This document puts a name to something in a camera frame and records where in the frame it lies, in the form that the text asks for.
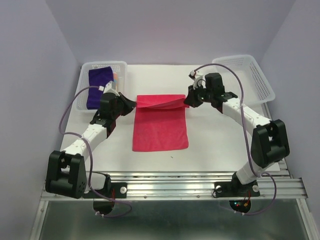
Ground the white perforated right basket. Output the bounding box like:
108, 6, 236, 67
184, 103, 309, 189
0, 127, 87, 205
212, 54, 276, 106

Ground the blue orange dotted towel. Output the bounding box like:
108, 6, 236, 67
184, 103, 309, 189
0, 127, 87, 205
113, 72, 119, 89

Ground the white perforated basket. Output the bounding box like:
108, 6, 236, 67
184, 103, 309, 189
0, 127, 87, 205
75, 61, 128, 113
212, 54, 276, 106

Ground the purple towel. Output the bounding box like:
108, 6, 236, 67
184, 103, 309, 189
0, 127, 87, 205
86, 66, 114, 110

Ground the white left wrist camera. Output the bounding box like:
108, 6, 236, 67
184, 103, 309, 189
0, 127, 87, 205
103, 81, 119, 96

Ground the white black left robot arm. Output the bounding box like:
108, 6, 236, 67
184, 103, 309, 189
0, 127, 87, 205
45, 91, 137, 200

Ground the pink towel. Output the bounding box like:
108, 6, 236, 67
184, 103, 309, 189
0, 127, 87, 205
132, 94, 189, 152

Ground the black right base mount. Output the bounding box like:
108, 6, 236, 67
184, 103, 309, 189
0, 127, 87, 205
212, 181, 260, 214

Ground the white perforated left basket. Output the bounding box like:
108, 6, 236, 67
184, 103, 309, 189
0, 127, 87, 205
75, 61, 128, 113

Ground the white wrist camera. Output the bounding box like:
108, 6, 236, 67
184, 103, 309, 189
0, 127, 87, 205
188, 70, 205, 90
103, 81, 119, 96

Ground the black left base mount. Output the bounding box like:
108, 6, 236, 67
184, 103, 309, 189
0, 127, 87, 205
82, 182, 133, 218

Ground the aluminium rail frame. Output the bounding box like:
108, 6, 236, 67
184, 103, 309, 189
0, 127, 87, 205
29, 147, 313, 240

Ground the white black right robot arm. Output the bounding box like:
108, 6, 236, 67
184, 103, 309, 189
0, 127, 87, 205
184, 71, 290, 198

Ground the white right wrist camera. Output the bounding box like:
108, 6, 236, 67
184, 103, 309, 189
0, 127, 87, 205
188, 70, 205, 90

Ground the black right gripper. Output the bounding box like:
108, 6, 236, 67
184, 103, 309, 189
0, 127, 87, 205
182, 82, 213, 108

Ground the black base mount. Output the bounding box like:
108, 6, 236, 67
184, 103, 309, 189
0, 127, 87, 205
82, 182, 133, 218
212, 181, 260, 214

